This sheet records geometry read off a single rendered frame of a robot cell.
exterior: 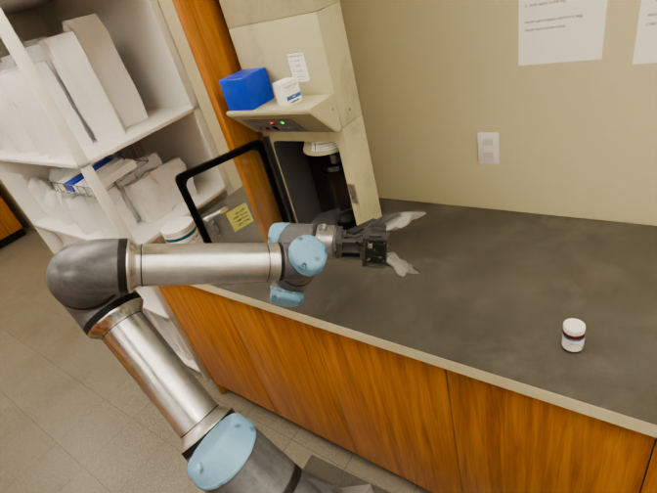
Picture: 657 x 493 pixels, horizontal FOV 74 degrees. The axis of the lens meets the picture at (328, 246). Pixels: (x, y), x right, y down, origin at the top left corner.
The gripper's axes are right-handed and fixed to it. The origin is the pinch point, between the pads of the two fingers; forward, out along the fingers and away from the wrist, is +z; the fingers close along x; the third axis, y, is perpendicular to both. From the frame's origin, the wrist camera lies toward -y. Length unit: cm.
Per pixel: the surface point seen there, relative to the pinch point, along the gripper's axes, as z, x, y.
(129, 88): -133, 19, -117
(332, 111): -24.4, 24.4, -28.5
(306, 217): -37, -18, -55
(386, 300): -6.7, -28.4, -18.8
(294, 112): -33.8, 24.8, -22.7
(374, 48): -15, 39, -72
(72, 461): -160, -156, -46
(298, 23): -34, 45, -30
